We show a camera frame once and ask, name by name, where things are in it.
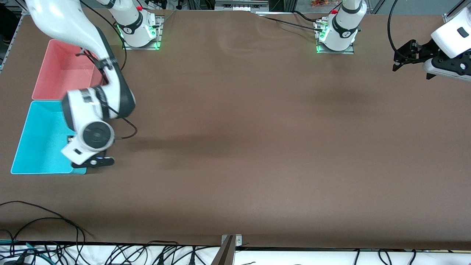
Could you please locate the blue plastic bin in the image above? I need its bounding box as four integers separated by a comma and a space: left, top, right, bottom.
10, 100, 88, 175

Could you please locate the pink plastic bin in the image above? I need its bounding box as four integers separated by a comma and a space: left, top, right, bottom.
31, 39, 109, 102

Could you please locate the dark metal bar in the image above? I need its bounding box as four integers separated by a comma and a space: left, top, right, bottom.
211, 236, 236, 265

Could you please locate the brown table cover sheet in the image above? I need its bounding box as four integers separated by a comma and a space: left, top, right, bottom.
0, 5, 471, 251

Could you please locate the grey metal box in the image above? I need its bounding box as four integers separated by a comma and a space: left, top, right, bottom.
215, 0, 269, 11

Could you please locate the aluminium frame profile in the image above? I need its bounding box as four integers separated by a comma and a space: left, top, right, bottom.
443, 0, 471, 25
13, 0, 30, 18

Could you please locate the large looping black cable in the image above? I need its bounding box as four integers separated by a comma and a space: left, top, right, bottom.
0, 200, 89, 245

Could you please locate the black base cable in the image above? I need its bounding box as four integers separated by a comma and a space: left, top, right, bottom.
292, 10, 325, 24
256, 13, 326, 33

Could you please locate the teal cable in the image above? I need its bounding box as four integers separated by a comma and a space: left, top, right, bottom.
0, 240, 50, 260

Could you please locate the thin grey base cable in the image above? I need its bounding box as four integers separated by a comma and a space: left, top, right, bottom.
156, 9, 178, 30

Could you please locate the small metal table bracket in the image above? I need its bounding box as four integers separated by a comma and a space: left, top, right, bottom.
221, 234, 243, 247

